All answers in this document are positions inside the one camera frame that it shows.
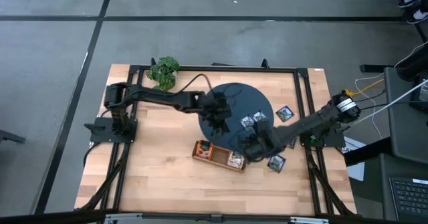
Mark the grey laptop table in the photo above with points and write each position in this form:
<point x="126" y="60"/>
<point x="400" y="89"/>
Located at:
<point x="384" y="190"/>

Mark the white paper sheet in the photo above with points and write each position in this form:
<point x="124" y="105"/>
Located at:
<point x="356" y="170"/>

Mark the round dark blue placemat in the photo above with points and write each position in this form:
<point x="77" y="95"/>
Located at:
<point x="247" y="97"/>

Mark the white sticker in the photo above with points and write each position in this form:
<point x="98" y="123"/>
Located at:
<point x="319" y="69"/>

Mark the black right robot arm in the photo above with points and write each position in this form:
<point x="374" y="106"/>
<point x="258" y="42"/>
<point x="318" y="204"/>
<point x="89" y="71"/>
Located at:
<point x="307" y="123"/>

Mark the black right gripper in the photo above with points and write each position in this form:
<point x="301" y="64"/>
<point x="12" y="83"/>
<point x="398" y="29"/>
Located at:
<point x="264" y="143"/>

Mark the black metal bar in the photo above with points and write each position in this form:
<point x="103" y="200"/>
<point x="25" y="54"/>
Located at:
<point x="374" y="68"/>
<point x="368" y="151"/>

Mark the orange tea packet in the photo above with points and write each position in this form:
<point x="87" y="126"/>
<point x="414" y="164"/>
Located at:
<point x="204" y="150"/>

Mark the green potted plant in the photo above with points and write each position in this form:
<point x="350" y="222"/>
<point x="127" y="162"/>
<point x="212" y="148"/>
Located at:
<point x="164" y="73"/>

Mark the wooden tea organizer box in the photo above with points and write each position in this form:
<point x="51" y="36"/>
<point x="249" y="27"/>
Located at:
<point x="219" y="155"/>

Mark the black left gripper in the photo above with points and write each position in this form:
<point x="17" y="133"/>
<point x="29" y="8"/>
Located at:
<point x="215" y="107"/>

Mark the silver aluminium bracket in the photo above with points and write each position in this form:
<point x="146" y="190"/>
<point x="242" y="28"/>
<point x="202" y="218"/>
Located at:
<point x="123" y="217"/>
<point x="309" y="220"/>

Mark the grey side table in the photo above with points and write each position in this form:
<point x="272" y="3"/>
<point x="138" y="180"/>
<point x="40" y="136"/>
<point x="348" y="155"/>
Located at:
<point x="404" y="133"/>

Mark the black laptop keyboard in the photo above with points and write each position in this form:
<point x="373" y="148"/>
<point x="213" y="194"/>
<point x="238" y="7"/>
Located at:
<point x="411" y="197"/>

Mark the black floor stand foot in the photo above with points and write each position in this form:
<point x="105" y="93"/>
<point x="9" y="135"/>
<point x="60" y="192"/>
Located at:
<point x="11" y="137"/>

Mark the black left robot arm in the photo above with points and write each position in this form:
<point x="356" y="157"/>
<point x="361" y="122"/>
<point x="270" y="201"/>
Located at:
<point x="160" y="98"/>

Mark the black aluminium table frame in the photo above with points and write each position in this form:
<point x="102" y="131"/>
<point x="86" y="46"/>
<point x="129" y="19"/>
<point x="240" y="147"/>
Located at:
<point x="274" y="69"/>

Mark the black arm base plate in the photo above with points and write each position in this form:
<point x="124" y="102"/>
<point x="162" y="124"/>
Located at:
<point x="98" y="137"/>
<point x="337" y="142"/>

